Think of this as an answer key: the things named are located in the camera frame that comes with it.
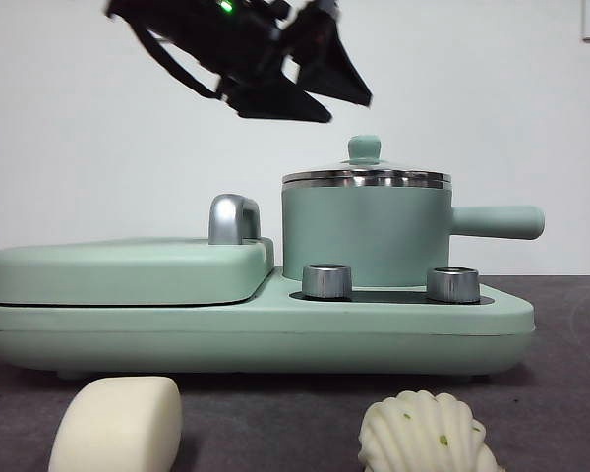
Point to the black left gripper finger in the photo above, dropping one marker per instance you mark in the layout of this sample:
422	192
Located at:
334	64
280	103

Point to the glass pot lid green knob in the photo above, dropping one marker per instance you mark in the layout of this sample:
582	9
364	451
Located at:
364	147

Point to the white rectangular steamed bun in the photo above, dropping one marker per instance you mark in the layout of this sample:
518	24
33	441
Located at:
118	428

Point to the white shell-shaped steamed bun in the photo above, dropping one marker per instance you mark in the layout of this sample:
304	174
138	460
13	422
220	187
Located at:
423	437

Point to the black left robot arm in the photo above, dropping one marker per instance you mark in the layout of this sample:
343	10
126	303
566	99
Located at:
236	39

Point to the mint green steel pot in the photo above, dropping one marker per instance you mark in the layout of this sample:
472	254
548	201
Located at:
364	231

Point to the silver control knob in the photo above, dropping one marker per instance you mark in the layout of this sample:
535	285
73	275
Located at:
327	282
453	285

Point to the black control panel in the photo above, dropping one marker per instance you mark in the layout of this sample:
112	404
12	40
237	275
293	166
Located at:
388	296

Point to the mint green breakfast machine base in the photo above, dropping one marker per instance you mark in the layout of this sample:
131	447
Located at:
275	339

